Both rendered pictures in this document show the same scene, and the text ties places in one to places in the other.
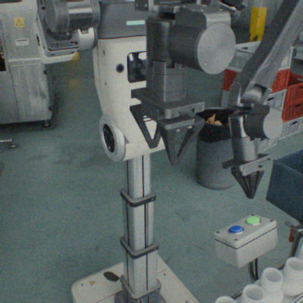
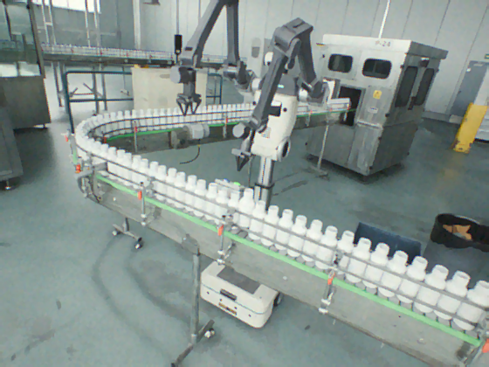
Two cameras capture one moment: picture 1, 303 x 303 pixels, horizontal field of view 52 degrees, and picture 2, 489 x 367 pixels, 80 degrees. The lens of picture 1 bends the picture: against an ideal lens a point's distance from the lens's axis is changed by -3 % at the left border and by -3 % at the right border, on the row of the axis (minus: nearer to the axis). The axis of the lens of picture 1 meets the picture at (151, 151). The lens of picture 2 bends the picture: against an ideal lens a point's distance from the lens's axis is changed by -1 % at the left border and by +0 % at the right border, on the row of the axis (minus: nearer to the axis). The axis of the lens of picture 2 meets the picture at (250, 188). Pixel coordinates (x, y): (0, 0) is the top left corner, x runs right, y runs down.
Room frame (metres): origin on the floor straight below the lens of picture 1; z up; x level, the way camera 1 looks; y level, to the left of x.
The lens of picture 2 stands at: (-0.01, -1.38, 1.72)
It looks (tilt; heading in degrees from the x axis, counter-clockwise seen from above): 26 degrees down; 58
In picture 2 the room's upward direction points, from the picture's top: 7 degrees clockwise
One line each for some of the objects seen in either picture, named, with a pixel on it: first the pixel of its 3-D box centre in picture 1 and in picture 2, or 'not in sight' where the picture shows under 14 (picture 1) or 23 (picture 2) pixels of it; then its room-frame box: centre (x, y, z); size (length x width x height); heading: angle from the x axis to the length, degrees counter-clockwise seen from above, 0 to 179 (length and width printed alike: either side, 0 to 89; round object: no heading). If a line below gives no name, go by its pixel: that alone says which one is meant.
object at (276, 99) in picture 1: (253, 99); not in sight; (3.20, -1.08, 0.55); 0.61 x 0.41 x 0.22; 129
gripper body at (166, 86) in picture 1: (166, 82); (189, 90); (0.44, -0.02, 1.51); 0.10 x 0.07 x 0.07; 32
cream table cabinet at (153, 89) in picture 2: not in sight; (170, 106); (1.43, 3.92, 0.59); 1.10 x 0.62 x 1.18; 14
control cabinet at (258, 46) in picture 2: not in sight; (264, 81); (3.96, 4.93, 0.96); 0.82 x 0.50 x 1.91; 14
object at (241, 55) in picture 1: (259, 57); not in sight; (3.20, -1.08, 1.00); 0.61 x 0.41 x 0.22; 129
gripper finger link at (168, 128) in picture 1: (171, 132); (186, 106); (0.43, -0.03, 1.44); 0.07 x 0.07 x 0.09; 32
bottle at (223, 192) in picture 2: not in sight; (222, 206); (0.48, -0.38, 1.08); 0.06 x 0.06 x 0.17
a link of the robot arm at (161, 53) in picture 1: (170, 38); (189, 76); (0.44, -0.02, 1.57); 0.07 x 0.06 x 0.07; 32
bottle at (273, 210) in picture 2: not in sight; (271, 225); (0.60, -0.58, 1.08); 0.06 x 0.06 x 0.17
